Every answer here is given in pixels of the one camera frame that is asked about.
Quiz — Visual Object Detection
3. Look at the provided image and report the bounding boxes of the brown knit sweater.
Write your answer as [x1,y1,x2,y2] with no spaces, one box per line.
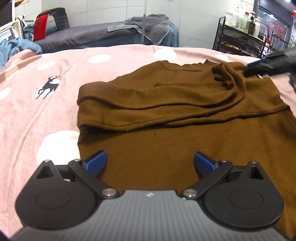
[77,61,295,237]

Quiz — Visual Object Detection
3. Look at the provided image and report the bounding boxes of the black metal shelf rack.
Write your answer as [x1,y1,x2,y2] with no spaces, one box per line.
[213,17,277,58]

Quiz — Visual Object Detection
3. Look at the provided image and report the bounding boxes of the pink polka dot bedsheet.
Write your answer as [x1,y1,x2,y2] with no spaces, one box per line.
[1,45,295,236]

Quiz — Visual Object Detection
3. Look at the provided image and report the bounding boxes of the grey towel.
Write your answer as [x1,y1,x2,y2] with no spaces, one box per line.
[107,14,174,45]

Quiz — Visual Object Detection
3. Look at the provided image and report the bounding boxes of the blue garment pile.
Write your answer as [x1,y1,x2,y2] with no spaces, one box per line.
[0,38,43,70]

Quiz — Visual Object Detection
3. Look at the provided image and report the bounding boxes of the red black chair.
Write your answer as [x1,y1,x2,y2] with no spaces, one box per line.
[33,8,70,41]

